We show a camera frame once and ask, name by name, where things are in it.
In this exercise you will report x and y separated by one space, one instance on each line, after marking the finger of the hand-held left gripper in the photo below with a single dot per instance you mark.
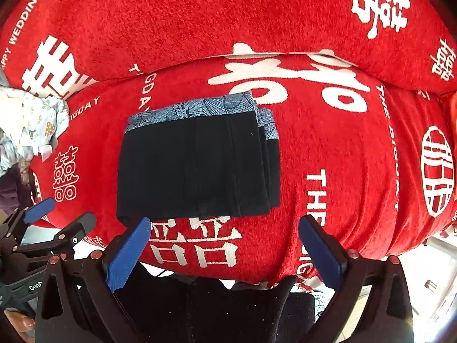
75 228
39 210

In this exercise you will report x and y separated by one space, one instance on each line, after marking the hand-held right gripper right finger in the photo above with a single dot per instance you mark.
321 253

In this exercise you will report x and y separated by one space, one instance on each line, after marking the black pants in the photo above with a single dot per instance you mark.
192 171

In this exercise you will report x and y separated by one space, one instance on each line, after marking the red printed blanket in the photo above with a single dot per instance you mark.
321 25

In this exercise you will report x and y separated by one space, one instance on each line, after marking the light blue patterned cloth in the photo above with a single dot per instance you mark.
35 121

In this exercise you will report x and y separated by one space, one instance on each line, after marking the black cloth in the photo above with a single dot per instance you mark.
214 311

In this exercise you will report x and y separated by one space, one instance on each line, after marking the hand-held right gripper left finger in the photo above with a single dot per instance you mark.
125 257

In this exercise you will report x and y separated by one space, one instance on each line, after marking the person's left hand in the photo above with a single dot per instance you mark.
22 324

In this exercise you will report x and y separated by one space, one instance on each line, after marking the dark maroon cloth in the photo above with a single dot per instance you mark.
14 185

